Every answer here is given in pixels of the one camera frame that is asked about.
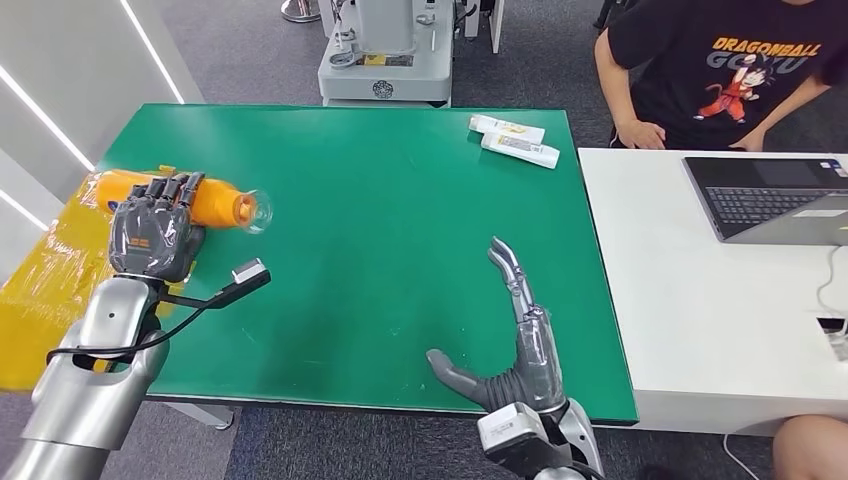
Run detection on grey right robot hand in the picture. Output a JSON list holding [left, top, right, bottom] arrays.
[[425, 236, 568, 415]]

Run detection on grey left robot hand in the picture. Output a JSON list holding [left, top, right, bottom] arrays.
[[107, 172, 207, 285]]

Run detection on orange plastic bottle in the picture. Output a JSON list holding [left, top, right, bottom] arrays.
[[95, 168, 274, 236]]

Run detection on yellow tape-wrapped cardboard box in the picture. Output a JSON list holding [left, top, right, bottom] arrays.
[[0, 165, 200, 393]]

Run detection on white table leg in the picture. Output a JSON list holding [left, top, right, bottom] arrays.
[[165, 400, 234, 431]]

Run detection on white tube with yellow print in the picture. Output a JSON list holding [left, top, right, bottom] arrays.
[[480, 132, 562, 171], [468, 114, 547, 146]]

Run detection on chrome stand base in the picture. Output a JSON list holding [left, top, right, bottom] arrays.
[[281, 0, 324, 25]]

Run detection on grey open laptop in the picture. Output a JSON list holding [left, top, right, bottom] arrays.
[[682, 156, 848, 247]]

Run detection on person's bare knee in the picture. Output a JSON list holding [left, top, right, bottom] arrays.
[[771, 415, 848, 480]]

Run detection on white machine base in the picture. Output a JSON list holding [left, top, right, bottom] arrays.
[[317, 0, 458, 109]]

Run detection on white cabinet panel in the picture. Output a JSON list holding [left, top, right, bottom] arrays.
[[463, 0, 506, 56]]

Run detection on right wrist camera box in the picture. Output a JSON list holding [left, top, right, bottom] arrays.
[[476, 402, 564, 480]]

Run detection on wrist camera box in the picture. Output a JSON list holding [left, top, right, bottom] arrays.
[[476, 402, 564, 480], [158, 258, 273, 311]]

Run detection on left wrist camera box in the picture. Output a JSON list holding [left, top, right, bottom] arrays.
[[158, 258, 273, 311]]

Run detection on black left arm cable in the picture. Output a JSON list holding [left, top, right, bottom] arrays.
[[46, 278, 230, 366]]

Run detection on desk cable outlet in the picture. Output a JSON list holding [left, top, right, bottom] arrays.
[[816, 315, 848, 364]]

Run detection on white cable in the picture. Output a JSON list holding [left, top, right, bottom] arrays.
[[814, 245, 848, 319]]

